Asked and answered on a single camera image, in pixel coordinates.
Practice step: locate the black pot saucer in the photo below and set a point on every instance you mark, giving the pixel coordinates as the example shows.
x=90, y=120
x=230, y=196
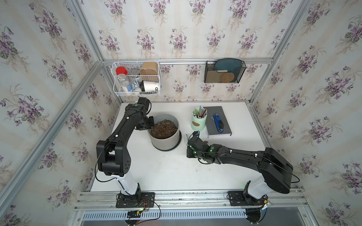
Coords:
x=167, y=144

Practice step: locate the white wire basket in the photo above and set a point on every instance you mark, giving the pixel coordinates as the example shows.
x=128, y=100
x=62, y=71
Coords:
x=134, y=77

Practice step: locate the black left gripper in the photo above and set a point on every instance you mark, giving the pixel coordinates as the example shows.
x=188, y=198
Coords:
x=140, y=127

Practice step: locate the brown cardboard cup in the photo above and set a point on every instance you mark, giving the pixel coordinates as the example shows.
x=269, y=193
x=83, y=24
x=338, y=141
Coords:
x=149, y=68

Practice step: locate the black mesh wall organizer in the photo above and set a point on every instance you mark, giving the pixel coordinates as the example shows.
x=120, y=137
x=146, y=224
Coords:
x=212, y=76

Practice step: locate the teal plate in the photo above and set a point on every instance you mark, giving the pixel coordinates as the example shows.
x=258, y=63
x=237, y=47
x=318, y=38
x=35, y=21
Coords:
x=231, y=65

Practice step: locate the white cylindrical speaker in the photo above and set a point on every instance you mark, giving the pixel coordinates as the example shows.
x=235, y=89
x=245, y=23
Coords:
x=147, y=86

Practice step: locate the small circuit board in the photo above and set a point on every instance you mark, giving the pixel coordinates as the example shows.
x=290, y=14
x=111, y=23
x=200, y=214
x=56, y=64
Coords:
x=134, y=214

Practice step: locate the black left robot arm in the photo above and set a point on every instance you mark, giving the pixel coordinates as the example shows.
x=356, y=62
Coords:
x=113, y=158

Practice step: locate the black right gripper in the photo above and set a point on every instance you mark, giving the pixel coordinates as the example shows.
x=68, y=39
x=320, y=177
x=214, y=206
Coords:
x=188, y=153

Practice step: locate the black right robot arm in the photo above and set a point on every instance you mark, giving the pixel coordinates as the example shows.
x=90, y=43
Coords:
x=276, y=171

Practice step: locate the grey notebook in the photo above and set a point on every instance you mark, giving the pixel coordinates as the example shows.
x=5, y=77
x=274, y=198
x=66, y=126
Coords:
x=211, y=126

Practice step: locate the white ceramic pot with soil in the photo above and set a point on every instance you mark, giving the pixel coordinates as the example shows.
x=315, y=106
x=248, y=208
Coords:
x=165, y=126

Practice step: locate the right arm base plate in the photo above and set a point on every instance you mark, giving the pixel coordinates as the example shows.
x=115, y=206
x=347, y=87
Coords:
x=240, y=198

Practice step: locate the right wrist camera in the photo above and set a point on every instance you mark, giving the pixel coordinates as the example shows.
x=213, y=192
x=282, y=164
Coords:
x=195, y=134

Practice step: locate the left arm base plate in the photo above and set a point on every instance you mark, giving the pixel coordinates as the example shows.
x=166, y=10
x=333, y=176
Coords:
x=143, y=200

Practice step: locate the round cork coaster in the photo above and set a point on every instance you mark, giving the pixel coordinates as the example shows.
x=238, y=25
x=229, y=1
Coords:
x=227, y=77

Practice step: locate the clear plastic bottle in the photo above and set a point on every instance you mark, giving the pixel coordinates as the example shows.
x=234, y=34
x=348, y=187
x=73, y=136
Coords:
x=124, y=83

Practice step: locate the green pencil cup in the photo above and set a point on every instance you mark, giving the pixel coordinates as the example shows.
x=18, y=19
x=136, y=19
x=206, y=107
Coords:
x=199, y=116

